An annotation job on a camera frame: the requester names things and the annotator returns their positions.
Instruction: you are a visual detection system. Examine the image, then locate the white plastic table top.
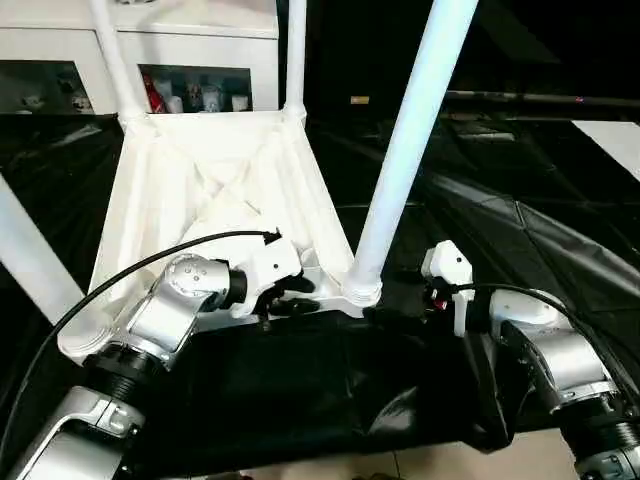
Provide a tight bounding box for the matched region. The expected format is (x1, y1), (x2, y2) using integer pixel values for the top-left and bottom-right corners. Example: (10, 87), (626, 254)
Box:
(55, 108), (385, 367)

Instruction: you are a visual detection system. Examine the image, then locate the long black rod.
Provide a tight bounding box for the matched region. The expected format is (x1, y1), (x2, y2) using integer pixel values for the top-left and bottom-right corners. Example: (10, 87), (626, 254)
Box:
(442, 90), (640, 110)

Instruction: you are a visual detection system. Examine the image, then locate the white glass-door cabinet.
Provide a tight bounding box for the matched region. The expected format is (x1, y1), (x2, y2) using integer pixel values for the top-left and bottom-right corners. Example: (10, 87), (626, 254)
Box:
(0, 0), (280, 115)

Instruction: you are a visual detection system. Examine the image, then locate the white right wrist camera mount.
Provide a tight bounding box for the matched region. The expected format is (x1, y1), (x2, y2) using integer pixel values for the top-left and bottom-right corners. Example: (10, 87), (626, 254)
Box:
(419, 239), (475, 337)

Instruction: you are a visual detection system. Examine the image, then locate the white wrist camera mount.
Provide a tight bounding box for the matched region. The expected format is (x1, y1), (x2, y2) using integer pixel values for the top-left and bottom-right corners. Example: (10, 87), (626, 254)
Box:
(229, 237), (305, 320)
(419, 239), (475, 337)

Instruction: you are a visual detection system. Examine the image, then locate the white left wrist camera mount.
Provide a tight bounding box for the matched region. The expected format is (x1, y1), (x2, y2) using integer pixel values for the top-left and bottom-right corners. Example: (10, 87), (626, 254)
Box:
(229, 237), (305, 320)

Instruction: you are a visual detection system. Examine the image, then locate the black left camera cable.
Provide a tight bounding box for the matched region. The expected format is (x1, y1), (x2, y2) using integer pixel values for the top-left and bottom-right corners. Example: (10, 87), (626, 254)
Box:
(0, 227), (283, 451)

